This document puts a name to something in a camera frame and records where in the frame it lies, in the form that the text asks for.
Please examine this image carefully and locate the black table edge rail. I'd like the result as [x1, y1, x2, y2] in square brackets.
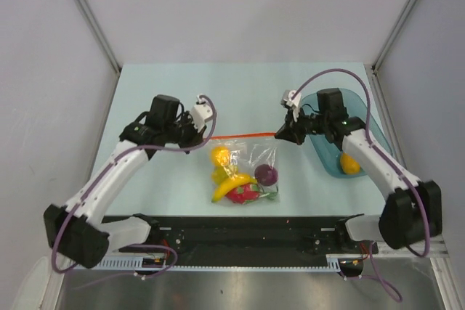
[105, 213, 379, 267]

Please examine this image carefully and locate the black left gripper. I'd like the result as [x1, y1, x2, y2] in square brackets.
[163, 110, 206, 155]

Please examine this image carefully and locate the orange fruit toy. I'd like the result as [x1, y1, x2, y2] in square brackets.
[339, 152, 361, 175]

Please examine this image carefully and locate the yellow banana toy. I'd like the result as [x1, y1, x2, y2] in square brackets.
[211, 174, 257, 203]

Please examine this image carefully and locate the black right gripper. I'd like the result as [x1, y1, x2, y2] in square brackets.
[276, 105, 329, 146]

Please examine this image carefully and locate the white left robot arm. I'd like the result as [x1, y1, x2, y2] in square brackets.
[43, 94, 217, 274]

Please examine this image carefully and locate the purple onion toy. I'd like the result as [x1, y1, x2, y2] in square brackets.
[254, 164, 278, 187]

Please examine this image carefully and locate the red dragon fruit toy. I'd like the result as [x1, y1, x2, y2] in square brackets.
[225, 184, 278, 205]

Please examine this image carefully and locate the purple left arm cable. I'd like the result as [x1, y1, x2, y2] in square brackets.
[50, 94, 218, 289]

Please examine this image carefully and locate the yellow lemon toy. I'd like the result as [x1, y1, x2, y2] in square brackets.
[210, 146, 230, 167]

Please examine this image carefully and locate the teal plastic fruit tray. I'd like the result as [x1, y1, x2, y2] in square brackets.
[302, 88, 393, 179]

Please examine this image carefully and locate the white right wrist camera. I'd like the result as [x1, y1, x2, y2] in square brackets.
[280, 89, 302, 122]

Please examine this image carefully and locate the white slotted cable duct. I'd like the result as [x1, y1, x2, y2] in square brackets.
[93, 256, 341, 273]

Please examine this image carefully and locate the clear zip bag orange zipper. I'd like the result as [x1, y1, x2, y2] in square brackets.
[208, 132, 279, 205]

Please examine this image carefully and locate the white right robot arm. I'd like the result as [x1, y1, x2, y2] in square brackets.
[276, 89, 443, 253]

